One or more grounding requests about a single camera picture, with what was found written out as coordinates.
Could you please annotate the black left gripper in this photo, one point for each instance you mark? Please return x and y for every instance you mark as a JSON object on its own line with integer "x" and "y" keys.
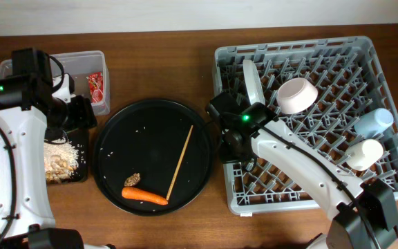
{"x": 85, "y": 119}

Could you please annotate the grey plate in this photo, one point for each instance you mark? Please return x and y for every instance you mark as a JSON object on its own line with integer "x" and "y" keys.
{"x": 252, "y": 82}

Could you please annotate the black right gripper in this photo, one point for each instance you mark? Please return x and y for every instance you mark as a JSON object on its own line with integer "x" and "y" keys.
{"x": 226, "y": 155}

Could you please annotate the clear plastic bin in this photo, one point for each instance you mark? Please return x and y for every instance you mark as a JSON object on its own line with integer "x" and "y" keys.
{"x": 31, "y": 76}

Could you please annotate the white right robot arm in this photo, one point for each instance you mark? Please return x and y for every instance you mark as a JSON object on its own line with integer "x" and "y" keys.
{"x": 362, "y": 215}

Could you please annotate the cream white cup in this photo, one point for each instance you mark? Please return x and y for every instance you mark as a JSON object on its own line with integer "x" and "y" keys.
{"x": 363, "y": 155}

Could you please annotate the round black tray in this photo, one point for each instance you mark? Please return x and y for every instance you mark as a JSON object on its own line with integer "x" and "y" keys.
{"x": 147, "y": 137}

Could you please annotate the grey dishwasher rack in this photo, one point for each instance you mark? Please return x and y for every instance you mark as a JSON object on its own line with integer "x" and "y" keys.
{"x": 350, "y": 83}

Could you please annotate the orange carrot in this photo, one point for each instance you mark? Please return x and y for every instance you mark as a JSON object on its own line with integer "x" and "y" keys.
{"x": 134, "y": 193}

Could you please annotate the black rectangular tray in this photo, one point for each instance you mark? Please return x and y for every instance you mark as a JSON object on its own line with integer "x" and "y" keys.
{"x": 80, "y": 140}

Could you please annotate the brown walnut shell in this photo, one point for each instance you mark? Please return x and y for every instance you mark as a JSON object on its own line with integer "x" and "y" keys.
{"x": 132, "y": 180}

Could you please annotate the light blue cup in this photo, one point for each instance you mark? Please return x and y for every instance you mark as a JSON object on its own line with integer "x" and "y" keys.
{"x": 374, "y": 122}

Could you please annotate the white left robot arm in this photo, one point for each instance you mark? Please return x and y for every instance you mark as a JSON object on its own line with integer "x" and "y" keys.
{"x": 26, "y": 219}

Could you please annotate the red snack wrapper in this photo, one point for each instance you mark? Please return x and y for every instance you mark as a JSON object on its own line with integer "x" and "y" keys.
{"x": 96, "y": 86}

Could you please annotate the wooden chopstick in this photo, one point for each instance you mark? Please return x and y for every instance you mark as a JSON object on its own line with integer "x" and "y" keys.
{"x": 175, "y": 174}

